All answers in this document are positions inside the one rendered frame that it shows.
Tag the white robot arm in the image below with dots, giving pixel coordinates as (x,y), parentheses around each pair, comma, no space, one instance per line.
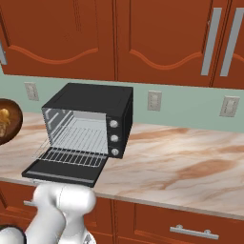
(60,206)

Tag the silver oven knob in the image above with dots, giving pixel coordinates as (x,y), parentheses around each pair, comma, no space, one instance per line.
(114,138)
(115,152)
(113,124)

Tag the black toaster oven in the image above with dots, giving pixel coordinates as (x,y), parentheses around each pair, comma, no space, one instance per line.
(92,97)

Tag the black toaster oven door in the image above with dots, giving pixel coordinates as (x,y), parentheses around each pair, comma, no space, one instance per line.
(63,171)

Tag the brown bowl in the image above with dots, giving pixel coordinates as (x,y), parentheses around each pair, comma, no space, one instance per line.
(14,122)

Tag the golden bread piece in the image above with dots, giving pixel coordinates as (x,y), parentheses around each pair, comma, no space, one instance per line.
(4,119)

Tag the white wall outlet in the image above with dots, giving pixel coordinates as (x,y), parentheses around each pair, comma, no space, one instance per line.
(31,91)
(154,100)
(229,106)

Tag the red-brown wall cupboard door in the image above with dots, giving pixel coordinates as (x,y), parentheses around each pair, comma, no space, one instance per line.
(57,31)
(165,31)
(236,79)

